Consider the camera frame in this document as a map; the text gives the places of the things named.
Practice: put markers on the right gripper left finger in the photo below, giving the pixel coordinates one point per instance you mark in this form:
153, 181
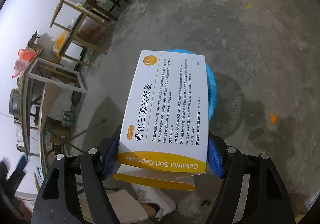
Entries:
69, 177

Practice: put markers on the pink plastic bag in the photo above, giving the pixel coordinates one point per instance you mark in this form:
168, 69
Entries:
25, 56

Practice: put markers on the grey metal side table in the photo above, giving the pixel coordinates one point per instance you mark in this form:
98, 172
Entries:
52, 89

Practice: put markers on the black rice cooker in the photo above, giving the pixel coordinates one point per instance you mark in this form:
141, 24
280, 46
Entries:
14, 103

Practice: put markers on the white sneaker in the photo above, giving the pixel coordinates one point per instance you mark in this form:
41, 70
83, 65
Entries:
154, 201

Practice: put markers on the wooden chair right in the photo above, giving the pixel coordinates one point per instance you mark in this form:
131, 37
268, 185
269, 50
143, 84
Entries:
73, 35

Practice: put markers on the blue trash bin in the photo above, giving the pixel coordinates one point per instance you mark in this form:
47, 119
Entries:
210, 88

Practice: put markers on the yellow white medicine box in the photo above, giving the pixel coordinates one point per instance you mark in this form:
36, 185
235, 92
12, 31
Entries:
164, 135

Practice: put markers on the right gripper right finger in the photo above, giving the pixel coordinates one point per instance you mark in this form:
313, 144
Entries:
267, 199

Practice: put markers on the yellow plastic bag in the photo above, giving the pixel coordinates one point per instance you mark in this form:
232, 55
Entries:
60, 41

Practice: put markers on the dark wooden stool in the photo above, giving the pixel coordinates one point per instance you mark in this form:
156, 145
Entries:
104, 8

